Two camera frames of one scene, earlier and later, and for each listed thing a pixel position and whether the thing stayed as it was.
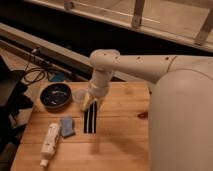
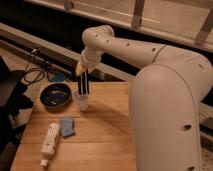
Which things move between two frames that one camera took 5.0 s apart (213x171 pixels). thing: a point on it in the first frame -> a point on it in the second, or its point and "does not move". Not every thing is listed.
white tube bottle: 50,143 does not move
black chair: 14,95 does not move
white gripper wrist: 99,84 -> 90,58
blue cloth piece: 67,127 does not move
